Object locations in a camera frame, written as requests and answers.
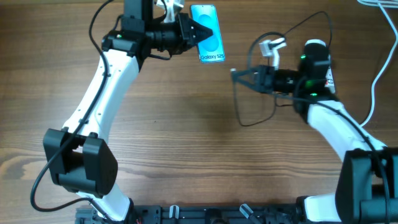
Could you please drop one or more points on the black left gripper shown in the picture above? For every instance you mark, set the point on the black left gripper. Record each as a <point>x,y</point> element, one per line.
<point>185,34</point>

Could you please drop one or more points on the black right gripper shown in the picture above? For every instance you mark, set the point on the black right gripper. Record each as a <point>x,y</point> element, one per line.
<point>263,78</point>

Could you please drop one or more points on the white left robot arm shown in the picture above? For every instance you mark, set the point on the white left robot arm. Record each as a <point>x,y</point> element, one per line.
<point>78,156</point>

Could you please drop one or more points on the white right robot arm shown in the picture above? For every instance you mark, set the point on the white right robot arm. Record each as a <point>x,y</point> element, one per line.
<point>367,185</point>

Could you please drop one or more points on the white power strip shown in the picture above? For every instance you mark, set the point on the white power strip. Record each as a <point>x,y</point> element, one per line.
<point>330,81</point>

